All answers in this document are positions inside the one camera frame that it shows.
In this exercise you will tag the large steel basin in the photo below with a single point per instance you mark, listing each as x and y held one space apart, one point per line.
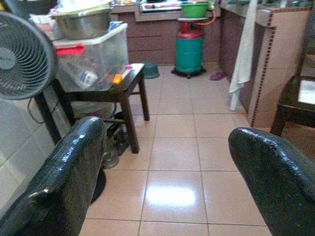
83 25

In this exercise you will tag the white hanging towel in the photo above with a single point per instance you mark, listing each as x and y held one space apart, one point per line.
242 61

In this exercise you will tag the dark wooden side table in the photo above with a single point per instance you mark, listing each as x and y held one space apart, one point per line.
128 118

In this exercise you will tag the dark grey bucket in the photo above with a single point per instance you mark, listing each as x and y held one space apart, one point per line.
29 6

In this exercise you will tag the green and red gas cylinder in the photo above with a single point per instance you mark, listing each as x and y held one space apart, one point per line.
189 51

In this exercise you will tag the orange plastic item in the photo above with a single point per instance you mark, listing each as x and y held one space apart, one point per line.
117 79

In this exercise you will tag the pink slipper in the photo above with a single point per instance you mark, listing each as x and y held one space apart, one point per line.
217 75

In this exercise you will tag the cream round lid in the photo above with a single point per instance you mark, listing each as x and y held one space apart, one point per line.
81 7

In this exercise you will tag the green plastic basin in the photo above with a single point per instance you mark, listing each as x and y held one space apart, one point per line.
194 9

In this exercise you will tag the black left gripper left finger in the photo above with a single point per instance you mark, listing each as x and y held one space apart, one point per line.
56 186

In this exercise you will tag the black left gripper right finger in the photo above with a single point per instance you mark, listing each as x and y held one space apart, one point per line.
280 186

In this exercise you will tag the black wheeled cylinder base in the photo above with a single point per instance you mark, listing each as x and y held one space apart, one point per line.
188 73

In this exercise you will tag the clear plastic storage box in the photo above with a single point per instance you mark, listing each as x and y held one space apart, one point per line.
98 59

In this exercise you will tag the grey electric fan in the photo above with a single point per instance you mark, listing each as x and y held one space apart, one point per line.
22 56

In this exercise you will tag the dark wooden chair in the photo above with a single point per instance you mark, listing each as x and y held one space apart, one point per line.
288 108

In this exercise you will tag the white gas stove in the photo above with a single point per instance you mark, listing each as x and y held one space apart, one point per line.
160 6

